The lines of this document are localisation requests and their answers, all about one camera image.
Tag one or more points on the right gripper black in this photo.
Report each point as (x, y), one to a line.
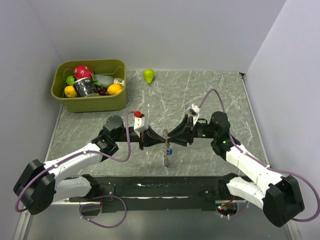
(184, 129)

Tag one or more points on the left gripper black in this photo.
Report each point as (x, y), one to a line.
(149, 138)

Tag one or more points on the metal disc with key rings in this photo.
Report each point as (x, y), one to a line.
(166, 147)

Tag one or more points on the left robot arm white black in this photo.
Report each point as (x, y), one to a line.
(41, 184)

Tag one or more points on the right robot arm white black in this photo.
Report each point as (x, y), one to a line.
(278, 196)

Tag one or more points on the orange fruit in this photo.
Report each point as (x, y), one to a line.
(114, 89)

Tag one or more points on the green pear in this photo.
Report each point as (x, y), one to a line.
(148, 75)

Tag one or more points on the dark red grapes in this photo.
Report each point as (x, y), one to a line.
(102, 91)

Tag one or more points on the clear plastic bottle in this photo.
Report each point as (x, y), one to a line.
(107, 80)

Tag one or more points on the olive green plastic bin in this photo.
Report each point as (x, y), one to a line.
(111, 67)

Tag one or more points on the black printed can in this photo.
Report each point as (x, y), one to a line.
(84, 87)

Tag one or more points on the yellow lemon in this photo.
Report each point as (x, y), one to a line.
(70, 92)

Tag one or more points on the red dragon fruit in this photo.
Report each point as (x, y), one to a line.
(82, 71)

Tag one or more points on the green lime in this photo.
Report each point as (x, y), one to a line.
(70, 80)

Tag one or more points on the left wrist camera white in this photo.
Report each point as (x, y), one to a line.
(141, 123)

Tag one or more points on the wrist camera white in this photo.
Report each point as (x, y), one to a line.
(141, 123)
(193, 111)

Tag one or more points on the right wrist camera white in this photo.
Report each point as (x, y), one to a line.
(193, 111)

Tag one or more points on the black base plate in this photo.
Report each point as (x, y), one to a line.
(151, 193)

